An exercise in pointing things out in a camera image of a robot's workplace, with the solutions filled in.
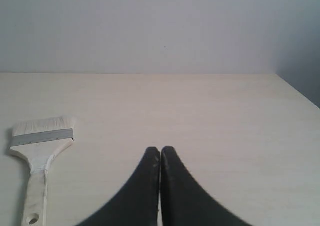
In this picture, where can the white wooden paint brush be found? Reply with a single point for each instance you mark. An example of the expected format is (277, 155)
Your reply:
(39, 142)

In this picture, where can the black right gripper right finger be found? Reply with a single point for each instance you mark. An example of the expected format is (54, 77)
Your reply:
(184, 202)

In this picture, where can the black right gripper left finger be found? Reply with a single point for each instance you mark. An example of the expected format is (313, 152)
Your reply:
(137, 202)

